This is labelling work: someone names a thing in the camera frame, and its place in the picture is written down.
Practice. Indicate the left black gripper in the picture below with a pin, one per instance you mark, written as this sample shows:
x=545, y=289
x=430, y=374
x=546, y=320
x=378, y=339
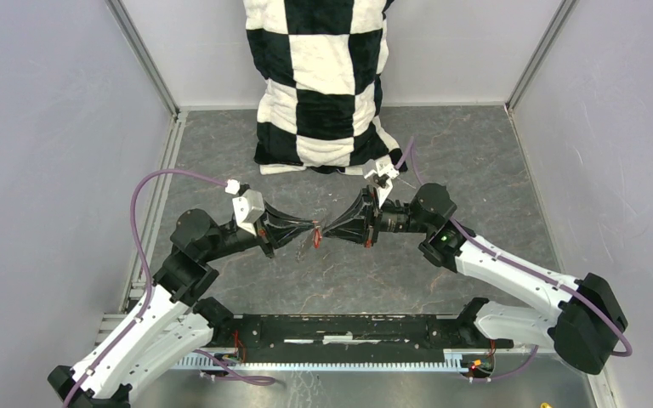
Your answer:
x=268, y=233

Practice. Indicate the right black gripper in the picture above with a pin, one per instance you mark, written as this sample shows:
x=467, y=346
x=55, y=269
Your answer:
x=344, y=228

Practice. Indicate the large metal keyring plate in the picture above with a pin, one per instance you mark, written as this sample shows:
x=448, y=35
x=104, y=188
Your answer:
x=306, y=244

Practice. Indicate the red tag key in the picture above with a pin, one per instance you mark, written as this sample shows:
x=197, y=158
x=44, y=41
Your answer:
x=316, y=237

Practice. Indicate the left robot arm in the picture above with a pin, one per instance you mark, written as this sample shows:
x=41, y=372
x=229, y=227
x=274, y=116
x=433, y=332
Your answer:
x=173, y=318

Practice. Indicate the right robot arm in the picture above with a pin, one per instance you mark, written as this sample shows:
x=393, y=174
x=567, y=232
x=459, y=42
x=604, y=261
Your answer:
x=447, y=244

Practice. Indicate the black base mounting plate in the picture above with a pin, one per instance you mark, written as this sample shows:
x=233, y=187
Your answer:
x=350, y=338

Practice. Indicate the black white checkered blanket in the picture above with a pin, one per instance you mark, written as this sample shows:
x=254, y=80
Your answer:
x=321, y=62

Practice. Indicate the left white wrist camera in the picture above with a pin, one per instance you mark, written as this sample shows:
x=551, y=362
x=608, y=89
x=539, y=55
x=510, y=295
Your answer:
x=248, y=205

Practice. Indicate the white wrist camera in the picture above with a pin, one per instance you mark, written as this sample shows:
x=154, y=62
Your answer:
x=248, y=205
x=380, y=173

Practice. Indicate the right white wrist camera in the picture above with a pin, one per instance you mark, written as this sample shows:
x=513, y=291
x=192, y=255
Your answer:
x=380, y=173

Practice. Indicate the grey slotted cable duct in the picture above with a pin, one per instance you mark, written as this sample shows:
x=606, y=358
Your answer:
x=449, y=363

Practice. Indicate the aluminium frame rail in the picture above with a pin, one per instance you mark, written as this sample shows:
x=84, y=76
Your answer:
x=573, y=332

